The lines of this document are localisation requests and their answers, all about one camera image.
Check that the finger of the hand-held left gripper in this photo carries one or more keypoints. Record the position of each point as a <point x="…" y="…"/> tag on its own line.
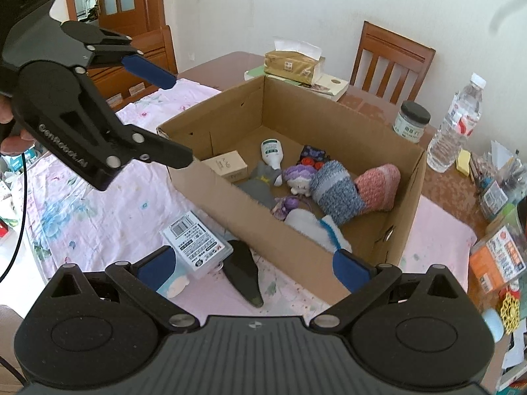
<point x="173" y="156"/>
<point x="148" y="70"/>

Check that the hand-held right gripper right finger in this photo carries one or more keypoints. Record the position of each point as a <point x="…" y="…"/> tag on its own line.
<point x="350" y="273"/>

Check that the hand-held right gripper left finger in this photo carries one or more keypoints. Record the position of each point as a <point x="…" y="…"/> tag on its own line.
<point x="158" y="269"/>

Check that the clear plastic case barcode label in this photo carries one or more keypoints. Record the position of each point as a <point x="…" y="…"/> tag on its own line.
<point x="193" y="242"/>

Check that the small beige carton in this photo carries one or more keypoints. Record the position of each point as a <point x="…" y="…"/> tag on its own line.
<point x="226" y="164"/>

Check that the white knit sock blue stripe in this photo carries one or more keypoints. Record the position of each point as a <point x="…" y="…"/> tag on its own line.
<point x="308" y="224"/>

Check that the pink and blue knit sock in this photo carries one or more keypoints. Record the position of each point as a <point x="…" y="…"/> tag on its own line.
<point x="341" y="193"/>

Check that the grey cat toy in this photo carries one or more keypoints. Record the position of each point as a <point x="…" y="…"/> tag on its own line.
<point x="259" y="183"/>

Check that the brown cardboard box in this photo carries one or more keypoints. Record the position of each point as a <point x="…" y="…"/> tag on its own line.
<point x="263" y="228"/>

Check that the white plastic bottle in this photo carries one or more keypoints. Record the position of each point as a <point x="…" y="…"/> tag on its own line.
<point x="271" y="154"/>

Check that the purple haired crochet doll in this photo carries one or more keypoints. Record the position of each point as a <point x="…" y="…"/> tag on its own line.
<point x="300" y="173"/>

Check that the black toy with red wheels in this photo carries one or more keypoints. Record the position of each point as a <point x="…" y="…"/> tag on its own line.
<point x="313" y="154"/>

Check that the person's left hand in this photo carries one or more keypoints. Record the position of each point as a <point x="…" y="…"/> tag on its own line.
<point x="12" y="142"/>

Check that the wooden door with glass panes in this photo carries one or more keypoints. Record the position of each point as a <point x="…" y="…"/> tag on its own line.
<point x="140" y="16"/>

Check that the pink floral tablecloth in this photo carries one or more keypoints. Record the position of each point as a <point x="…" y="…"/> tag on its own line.
<point x="103" y="214"/>

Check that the green cover book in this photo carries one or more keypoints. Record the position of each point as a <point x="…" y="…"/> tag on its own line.
<point x="253" y="73"/>

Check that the golden tissue pack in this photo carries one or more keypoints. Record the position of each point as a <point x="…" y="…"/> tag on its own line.
<point x="288" y="66"/>

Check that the clear box orange label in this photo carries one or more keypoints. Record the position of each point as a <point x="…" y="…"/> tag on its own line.
<point x="494" y="263"/>

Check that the light blue small case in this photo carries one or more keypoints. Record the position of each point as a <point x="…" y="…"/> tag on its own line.
<point x="492" y="325"/>

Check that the yellow sticky notes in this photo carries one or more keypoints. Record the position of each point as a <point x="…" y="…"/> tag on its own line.
<point x="463" y="161"/>

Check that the glass jar black lid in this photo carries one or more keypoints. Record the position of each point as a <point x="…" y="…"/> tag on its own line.
<point x="409" y="125"/>

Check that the gold ornament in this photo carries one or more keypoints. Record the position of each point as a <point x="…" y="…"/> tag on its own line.
<point x="510" y="308"/>

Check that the green plastic container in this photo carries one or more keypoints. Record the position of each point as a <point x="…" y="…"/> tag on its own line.
<point x="508" y="216"/>

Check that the clear pen holder with pens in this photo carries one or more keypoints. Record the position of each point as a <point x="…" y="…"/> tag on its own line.
<point x="498" y="189"/>

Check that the clear water bottle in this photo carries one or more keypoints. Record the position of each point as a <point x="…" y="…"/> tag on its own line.
<point x="448" y="131"/>

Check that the beige cover book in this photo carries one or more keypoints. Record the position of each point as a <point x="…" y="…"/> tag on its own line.
<point x="331" y="84"/>

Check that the white folded paper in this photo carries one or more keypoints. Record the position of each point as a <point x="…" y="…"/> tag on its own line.
<point x="500" y="150"/>

